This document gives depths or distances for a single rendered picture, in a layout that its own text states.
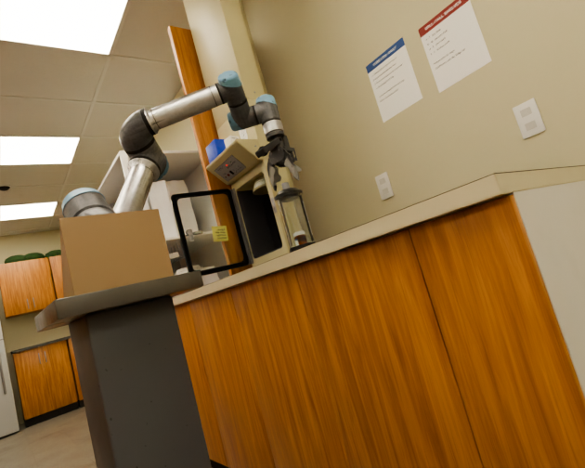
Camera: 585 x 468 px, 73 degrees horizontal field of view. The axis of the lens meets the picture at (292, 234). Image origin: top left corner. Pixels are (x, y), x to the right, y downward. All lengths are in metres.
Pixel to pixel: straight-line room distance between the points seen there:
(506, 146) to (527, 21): 0.39
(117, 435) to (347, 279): 0.65
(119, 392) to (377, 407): 0.64
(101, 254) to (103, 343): 0.21
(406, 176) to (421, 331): 0.94
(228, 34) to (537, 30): 1.25
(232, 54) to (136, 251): 1.22
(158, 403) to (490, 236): 0.80
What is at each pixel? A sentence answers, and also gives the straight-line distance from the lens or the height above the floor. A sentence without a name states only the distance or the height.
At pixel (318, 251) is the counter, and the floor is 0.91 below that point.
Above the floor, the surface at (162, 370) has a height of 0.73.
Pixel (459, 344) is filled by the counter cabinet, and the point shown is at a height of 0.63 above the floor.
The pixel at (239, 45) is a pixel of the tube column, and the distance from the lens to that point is 2.07.
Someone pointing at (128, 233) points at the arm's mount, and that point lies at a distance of 1.08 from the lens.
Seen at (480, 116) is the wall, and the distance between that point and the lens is 1.63.
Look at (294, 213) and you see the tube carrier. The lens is 1.40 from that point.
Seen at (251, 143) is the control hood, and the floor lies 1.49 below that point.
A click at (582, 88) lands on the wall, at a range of 1.53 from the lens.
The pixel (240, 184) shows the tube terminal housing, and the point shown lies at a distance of 1.96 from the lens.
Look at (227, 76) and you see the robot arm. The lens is 1.49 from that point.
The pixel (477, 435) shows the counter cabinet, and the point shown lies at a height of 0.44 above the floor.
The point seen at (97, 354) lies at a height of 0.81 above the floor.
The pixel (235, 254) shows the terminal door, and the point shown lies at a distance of 1.93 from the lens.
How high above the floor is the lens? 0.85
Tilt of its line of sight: 7 degrees up
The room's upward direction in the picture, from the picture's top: 15 degrees counter-clockwise
